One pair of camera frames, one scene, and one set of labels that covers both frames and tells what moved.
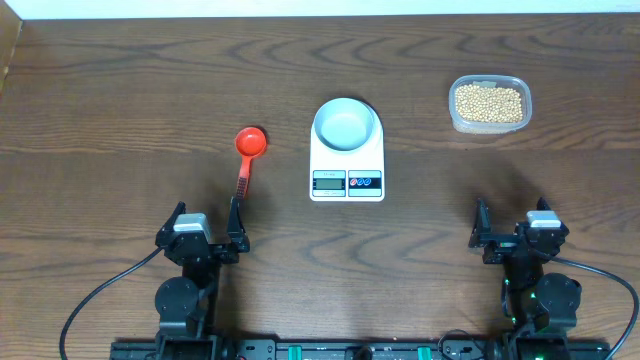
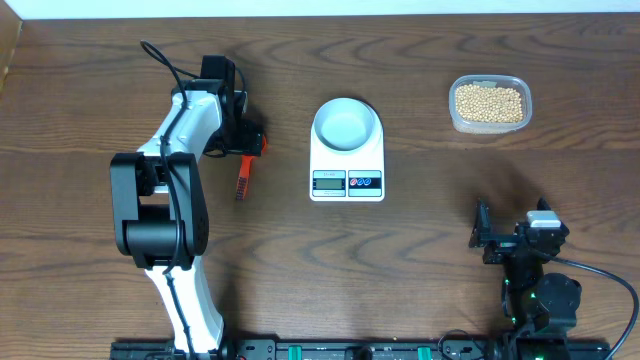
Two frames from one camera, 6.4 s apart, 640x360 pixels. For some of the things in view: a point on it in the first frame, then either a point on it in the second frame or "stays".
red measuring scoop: x=249 y=142 stays
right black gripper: x=501 y=245 stays
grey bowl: x=343 y=124 stays
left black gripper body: x=223 y=255 → x=238 y=137
